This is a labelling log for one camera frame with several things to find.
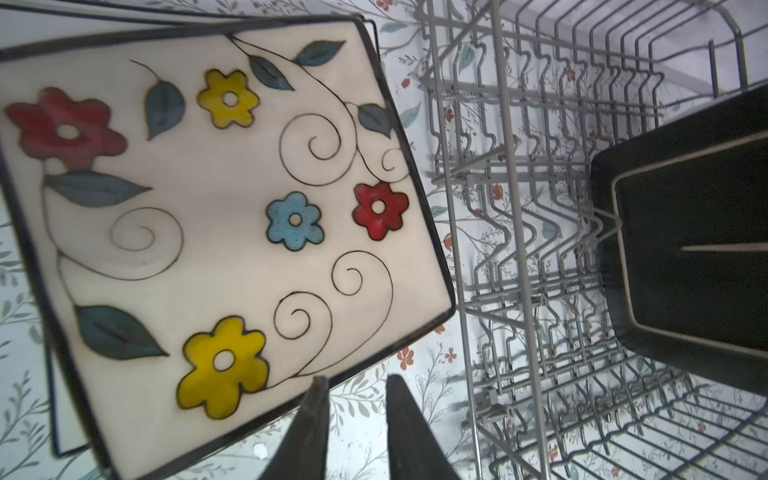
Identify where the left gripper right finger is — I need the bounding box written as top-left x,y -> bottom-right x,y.
386,375 -> 459,480

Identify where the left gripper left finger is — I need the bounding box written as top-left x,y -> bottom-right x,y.
259,376 -> 330,480

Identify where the black square plate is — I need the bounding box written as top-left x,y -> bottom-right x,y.
590,86 -> 767,395
1,16 -> 455,479

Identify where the grey wire dish rack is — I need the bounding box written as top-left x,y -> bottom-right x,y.
415,1 -> 767,479

